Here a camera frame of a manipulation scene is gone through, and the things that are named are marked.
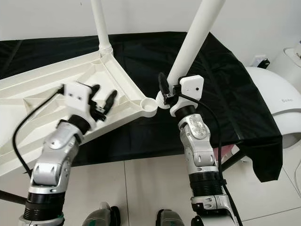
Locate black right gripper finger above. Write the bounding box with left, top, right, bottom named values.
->
left=157, top=72, right=170, bottom=98

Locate white plastic table leg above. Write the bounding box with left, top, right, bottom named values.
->
left=155, top=0, right=227, bottom=110
left=90, top=0, right=114, bottom=55

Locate white plastic table top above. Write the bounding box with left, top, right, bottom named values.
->
left=0, top=49, right=159, bottom=192

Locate black tablecloth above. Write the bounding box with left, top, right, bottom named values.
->
left=0, top=31, right=285, bottom=184

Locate white round appliance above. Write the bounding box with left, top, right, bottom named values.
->
left=240, top=66, right=301, bottom=164

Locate grey robot right leg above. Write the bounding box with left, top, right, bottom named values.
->
left=156, top=209, right=187, bottom=226

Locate white rounded plastic container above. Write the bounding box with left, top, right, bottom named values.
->
left=275, top=40, right=301, bottom=79

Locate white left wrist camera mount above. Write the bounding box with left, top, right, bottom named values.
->
left=63, top=82, right=97, bottom=133

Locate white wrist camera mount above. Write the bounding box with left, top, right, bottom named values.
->
left=63, top=82, right=97, bottom=133
left=169, top=74, right=206, bottom=116

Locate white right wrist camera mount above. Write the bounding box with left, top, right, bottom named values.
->
left=169, top=74, right=206, bottom=116

